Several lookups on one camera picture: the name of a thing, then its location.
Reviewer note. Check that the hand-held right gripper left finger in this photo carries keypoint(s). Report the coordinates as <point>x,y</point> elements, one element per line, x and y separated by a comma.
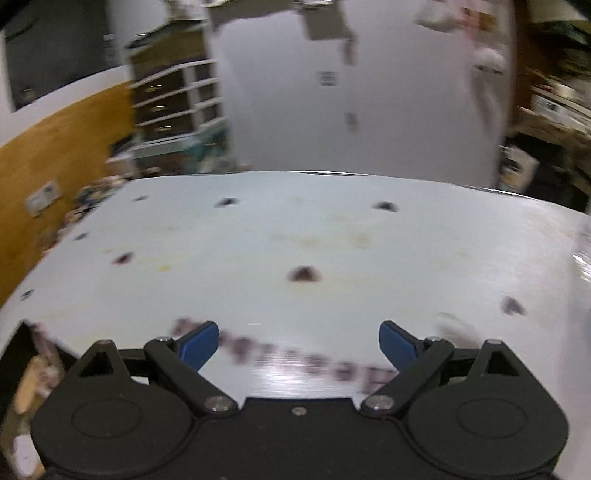
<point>199,344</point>

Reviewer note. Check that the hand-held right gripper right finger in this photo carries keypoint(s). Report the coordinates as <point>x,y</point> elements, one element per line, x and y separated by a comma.
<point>398,344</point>

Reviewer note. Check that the dark wall window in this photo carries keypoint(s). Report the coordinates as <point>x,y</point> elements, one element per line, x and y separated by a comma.
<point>60,50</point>

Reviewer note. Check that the white drawer cabinet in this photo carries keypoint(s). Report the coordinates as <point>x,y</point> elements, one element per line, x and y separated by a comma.
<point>178,99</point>

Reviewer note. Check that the wooden block toy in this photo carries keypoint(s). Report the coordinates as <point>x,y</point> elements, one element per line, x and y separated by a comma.
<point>34,383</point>

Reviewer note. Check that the black storage box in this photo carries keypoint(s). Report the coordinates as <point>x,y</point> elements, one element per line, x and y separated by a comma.
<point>11,369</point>

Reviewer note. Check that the white wall socket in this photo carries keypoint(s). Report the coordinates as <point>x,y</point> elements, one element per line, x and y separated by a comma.
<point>44,197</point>

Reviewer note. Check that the teal storage box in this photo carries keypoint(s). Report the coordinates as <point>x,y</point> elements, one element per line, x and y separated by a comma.
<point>182,150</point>

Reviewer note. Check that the glass fish tank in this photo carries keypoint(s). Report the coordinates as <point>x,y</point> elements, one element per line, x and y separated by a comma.
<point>166,41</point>

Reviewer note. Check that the pile of plush toys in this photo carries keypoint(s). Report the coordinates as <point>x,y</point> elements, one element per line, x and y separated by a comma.
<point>94,194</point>

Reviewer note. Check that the white hanging bag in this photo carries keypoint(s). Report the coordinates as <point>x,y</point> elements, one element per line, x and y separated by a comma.
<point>438,17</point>

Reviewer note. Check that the white plush toy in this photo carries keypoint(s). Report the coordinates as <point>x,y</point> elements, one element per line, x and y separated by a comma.
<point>489,59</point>

